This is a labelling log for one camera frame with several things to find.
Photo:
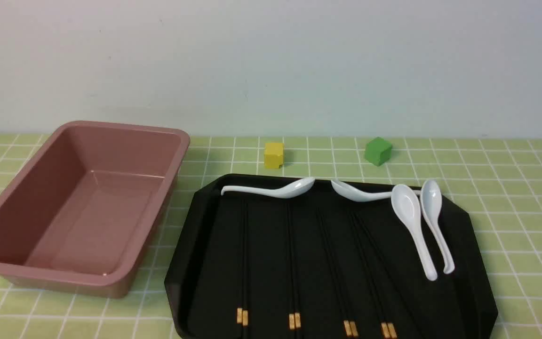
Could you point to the green wooden cube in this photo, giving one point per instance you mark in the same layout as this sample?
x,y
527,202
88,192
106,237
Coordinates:
x,y
378,151

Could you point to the white ceramic spoon large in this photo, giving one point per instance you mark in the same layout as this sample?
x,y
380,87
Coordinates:
x,y
406,206

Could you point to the pink rectangular plastic bin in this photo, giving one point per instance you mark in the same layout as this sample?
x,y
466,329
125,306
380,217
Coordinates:
x,y
79,215

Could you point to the black chopstick gold band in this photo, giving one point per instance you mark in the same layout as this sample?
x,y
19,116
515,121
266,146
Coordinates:
x,y
372,267
291,314
336,246
239,307
334,274
245,273
367,278
298,322

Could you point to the yellow wooden cube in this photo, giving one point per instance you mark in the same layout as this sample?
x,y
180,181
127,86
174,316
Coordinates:
x,y
273,155

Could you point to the white ceramic spoon far left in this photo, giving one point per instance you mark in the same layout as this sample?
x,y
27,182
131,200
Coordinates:
x,y
291,190

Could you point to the black plastic tray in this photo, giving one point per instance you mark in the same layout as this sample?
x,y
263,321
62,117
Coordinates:
x,y
202,279

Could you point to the white ceramic spoon centre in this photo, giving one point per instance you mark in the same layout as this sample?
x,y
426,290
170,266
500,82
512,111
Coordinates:
x,y
352,193

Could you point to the white ceramic spoon far right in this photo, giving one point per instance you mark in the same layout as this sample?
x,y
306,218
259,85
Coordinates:
x,y
431,206

